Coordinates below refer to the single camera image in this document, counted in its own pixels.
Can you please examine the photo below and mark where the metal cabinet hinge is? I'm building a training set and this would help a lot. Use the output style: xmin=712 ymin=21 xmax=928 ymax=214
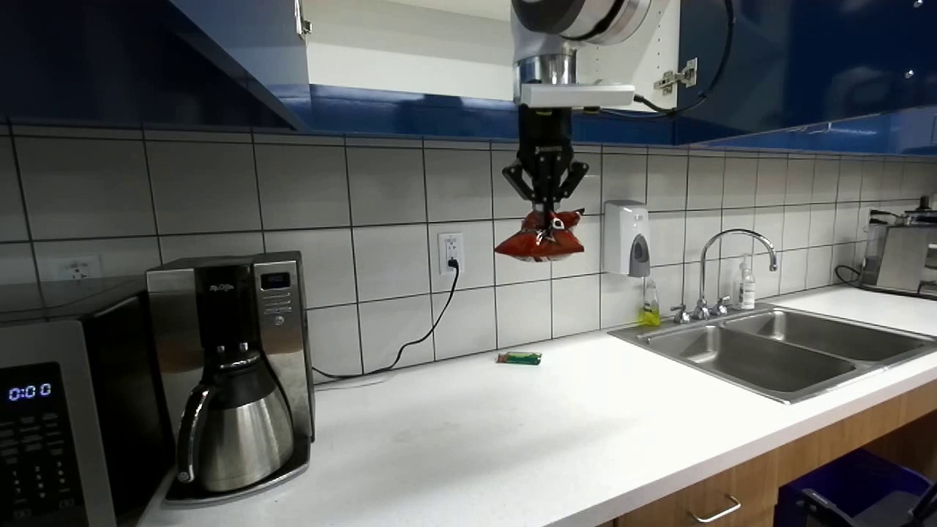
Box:
xmin=652 ymin=56 xmax=703 ymax=97

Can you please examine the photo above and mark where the small white bottle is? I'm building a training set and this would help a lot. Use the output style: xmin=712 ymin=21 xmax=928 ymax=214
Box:
xmin=737 ymin=257 xmax=761 ymax=312

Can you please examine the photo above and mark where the red Doritos chip bag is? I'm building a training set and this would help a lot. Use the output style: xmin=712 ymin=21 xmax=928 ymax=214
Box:
xmin=492 ymin=201 xmax=587 ymax=265

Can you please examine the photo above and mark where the stainless steel coffee carafe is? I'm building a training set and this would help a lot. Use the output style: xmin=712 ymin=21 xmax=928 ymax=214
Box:
xmin=171 ymin=355 xmax=299 ymax=498

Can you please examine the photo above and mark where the blue upper cabinet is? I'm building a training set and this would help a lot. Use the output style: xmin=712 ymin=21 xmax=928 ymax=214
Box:
xmin=170 ymin=0 xmax=937 ymax=158

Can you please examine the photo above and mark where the small green marker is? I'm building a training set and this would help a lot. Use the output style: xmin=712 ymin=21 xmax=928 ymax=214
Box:
xmin=492 ymin=349 xmax=545 ymax=369

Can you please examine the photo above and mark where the dark blue open cabinet door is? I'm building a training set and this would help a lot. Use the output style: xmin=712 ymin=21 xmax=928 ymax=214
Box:
xmin=0 ymin=0 xmax=306 ymax=135

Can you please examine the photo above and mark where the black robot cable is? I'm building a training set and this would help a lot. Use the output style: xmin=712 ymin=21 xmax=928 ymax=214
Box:
xmin=669 ymin=0 xmax=739 ymax=116

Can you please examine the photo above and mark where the white wall soap dispenser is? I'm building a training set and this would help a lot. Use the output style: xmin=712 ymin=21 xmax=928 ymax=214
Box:
xmin=599 ymin=198 xmax=656 ymax=280

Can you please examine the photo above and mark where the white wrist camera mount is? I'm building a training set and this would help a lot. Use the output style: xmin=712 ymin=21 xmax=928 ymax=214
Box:
xmin=511 ymin=78 xmax=644 ymax=115

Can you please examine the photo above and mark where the black steel coffee maker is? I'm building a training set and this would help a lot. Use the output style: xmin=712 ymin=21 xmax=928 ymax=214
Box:
xmin=142 ymin=248 xmax=315 ymax=505

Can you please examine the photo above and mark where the yellow dish soap bottle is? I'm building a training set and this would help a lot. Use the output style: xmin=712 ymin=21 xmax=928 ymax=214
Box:
xmin=636 ymin=278 xmax=668 ymax=334

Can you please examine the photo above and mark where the stainless steel double sink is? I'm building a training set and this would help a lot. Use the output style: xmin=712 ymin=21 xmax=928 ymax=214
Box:
xmin=612 ymin=302 xmax=937 ymax=406

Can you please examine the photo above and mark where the blue bin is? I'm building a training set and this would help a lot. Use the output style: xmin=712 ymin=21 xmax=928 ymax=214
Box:
xmin=772 ymin=448 xmax=937 ymax=527

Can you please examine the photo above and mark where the glossy blue cabinet door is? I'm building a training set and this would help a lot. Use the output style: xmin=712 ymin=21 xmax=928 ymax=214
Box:
xmin=675 ymin=0 xmax=937 ymax=145

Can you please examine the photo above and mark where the chrome sink faucet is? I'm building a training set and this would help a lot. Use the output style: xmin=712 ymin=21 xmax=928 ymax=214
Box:
xmin=669 ymin=226 xmax=780 ymax=328

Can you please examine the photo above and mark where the black steel microwave oven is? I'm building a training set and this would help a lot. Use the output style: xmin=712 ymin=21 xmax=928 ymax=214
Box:
xmin=0 ymin=280 xmax=179 ymax=527

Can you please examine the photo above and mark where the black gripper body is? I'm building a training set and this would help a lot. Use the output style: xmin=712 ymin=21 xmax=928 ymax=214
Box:
xmin=515 ymin=104 xmax=578 ymax=194

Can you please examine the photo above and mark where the empty white wall outlet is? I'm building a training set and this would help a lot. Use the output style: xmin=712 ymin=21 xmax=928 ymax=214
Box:
xmin=59 ymin=254 xmax=106 ymax=287

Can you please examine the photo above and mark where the steel countertop appliance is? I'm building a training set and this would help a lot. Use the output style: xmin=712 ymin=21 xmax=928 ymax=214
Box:
xmin=861 ymin=196 xmax=937 ymax=302

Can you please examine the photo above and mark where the metal drawer handle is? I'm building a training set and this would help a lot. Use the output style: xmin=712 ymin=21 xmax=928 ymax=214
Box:
xmin=685 ymin=494 xmax=747 ymax=527

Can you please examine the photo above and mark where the white wall outlet with plug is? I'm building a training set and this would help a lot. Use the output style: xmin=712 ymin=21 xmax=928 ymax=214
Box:
xmin=434 ymin=229 xmax=469 ymax=278

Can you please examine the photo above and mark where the wooden drawer front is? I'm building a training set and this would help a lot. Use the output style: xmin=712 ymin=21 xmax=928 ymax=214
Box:
xmin=612 ymin=451 xmax=780 ymax=527

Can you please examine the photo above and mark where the black power cord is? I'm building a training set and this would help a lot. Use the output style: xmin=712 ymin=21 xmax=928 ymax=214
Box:
xmin=306 ymin=254 xmax=464 ymax=385

